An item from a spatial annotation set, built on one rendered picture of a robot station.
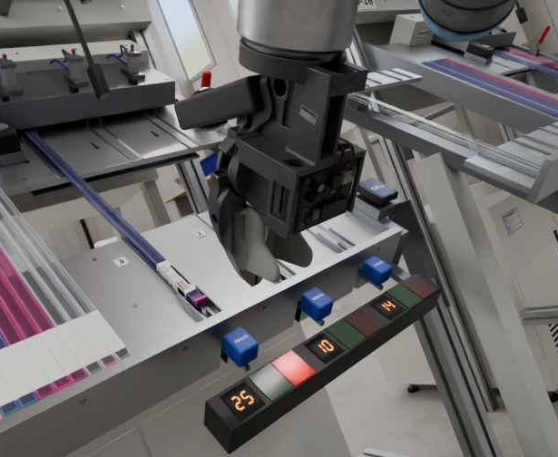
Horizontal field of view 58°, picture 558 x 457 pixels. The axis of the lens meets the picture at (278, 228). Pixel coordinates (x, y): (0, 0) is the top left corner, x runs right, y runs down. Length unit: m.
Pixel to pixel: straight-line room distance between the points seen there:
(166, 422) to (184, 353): 0.35
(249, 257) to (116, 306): 0.20
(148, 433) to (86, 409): 0.36
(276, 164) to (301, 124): 0.03
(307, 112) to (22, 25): 0.85
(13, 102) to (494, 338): 0.93
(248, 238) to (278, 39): 0.16
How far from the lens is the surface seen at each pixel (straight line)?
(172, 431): 0.85
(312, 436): 0.99
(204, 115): 0.40
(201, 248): 0.63
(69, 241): 8.54
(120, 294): 0.57
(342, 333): 0.56
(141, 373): 0.48
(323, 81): 0.31
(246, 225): 0.39
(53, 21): 1.14
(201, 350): 0.52
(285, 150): 0.34
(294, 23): 0.31
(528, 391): 1.07
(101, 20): 1.17
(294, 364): 0.52
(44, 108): 0.92
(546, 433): 1.12
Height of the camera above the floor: 0.80
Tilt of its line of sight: 1 degrees down
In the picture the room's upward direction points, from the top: 21 degrees counter-clockwise
